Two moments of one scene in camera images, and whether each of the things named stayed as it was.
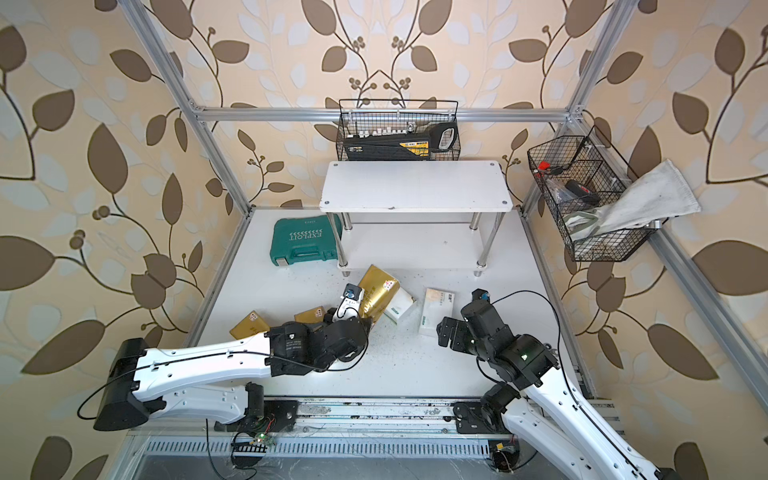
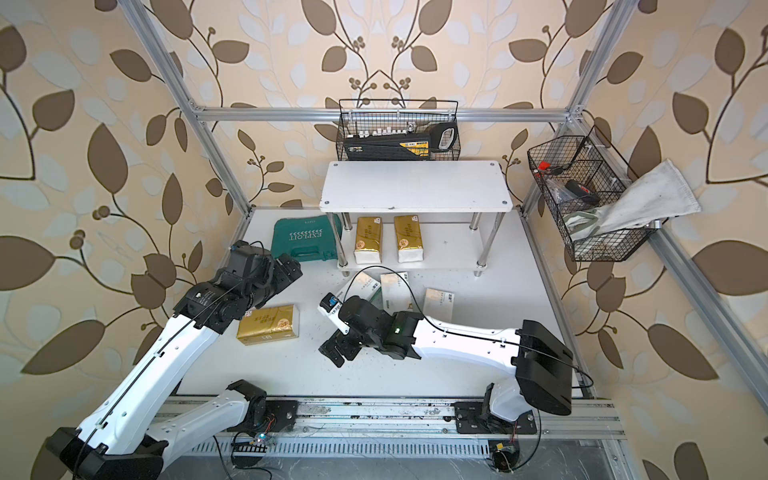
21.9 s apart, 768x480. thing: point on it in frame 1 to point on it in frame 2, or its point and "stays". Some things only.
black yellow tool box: x=414 y=143 stays
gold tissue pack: x=380 y=290 to x=408 y=238
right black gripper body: x=462 y=337 to x=372 y=339
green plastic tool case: x=303 y=239 stays
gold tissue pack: x=313 y=315 to x=368 y=245
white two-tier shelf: x=435 y=215 stays
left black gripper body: x=330 y=324 to x=278 y=278
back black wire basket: x=398 y=130 stays
